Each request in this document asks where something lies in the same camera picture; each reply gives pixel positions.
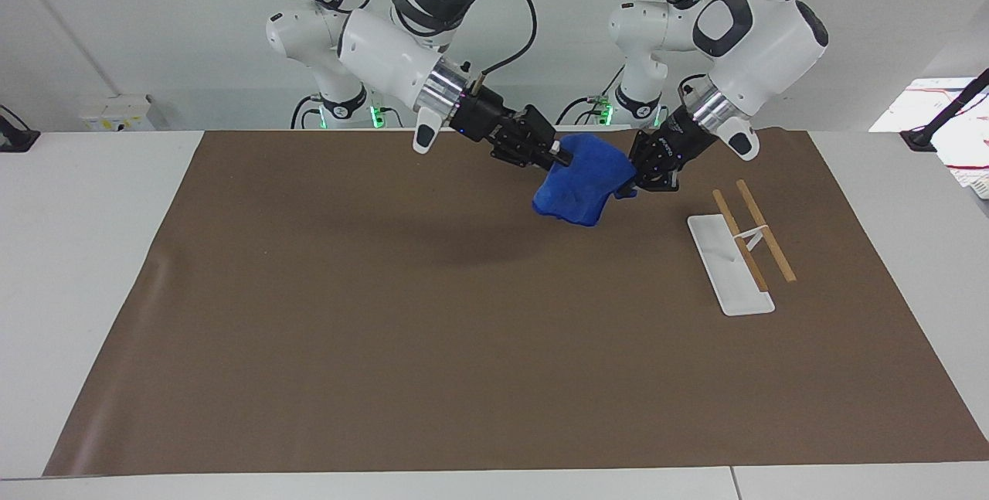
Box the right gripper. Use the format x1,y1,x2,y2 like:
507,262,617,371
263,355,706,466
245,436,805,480
454,87,575,170

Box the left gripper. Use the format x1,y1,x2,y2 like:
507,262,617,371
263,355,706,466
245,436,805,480
629,107,719,194

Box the blue towel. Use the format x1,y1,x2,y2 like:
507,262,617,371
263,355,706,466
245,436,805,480
532,134,640,227

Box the white rack with wooden bars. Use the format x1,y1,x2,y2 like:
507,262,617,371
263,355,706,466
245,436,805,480
687,179,798,318

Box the black stand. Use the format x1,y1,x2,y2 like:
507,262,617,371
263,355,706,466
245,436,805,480
899,67,989,152
0,104,42,154

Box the white printed papers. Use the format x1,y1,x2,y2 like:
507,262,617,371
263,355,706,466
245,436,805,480
868,77,989,201

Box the white wall socket box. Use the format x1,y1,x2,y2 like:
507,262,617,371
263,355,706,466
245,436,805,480
76,94,157,132

